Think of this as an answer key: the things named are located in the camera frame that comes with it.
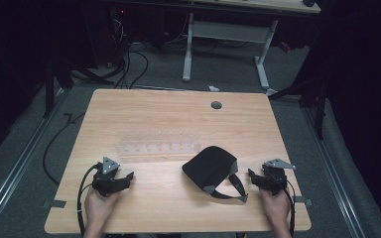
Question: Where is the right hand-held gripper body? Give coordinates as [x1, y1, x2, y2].
[260, 158, 298, 196]

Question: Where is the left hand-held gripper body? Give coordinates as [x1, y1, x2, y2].
[91, 156, 124, 198]

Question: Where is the black cap with grey strap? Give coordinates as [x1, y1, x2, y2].
[181, 145, 249, 203]

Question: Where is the person's right hand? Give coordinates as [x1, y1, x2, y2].
[260, 187, 293, 230]

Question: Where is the person's left hand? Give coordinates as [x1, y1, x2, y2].
[84, 187, 121, 233]

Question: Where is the grey tape piece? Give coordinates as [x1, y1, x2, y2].
[42, 199, 67, 210]
[292, 195, 314, 208]

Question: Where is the clear plastic strip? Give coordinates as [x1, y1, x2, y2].
[114, 129, 202, 157]

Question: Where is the black metal stand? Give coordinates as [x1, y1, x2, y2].
[42, 58, 75, 120]
[267, 73, 330, 141]

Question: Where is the small red object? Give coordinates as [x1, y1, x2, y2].
[278, 41, 293, 54]

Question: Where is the white-framed desk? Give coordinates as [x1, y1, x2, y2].
[181, 0, 322, 92]

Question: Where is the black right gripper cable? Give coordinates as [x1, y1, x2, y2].
[276, 175, 296, 238]

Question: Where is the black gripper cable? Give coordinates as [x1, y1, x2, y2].
[76, 163, 102, 238]
[276, 175, 296, 238]

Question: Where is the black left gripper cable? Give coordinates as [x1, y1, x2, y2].
[76, 163, 102, 238]

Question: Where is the metal floor rail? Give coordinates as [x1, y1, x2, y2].
[0, 88, 67, 238]
[301, 106, 367, 238]

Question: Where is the black floor cable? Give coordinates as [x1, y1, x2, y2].
[42, 112, 87, 186]

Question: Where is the bundle of black cables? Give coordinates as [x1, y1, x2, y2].
[107, 16, 150, 90]

